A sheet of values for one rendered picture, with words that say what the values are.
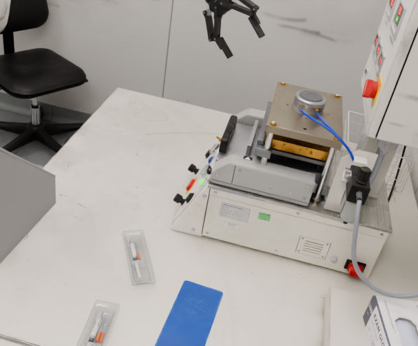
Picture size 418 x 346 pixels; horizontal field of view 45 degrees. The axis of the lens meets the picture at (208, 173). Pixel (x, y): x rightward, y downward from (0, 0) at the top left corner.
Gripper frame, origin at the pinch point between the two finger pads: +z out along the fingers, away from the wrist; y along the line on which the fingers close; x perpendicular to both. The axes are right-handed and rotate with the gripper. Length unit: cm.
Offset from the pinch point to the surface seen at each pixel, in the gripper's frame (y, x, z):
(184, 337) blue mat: 1, 78, 49
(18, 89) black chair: 130, -12, -41
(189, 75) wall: 96, -90, -6
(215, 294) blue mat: 2, 63, 48
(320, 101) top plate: -26.7, 26.1, 22.7
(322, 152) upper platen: -24, 33, 33
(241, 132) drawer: -0.7, 25.4, 21.3
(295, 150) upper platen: -19.4, 35.3, 29.5
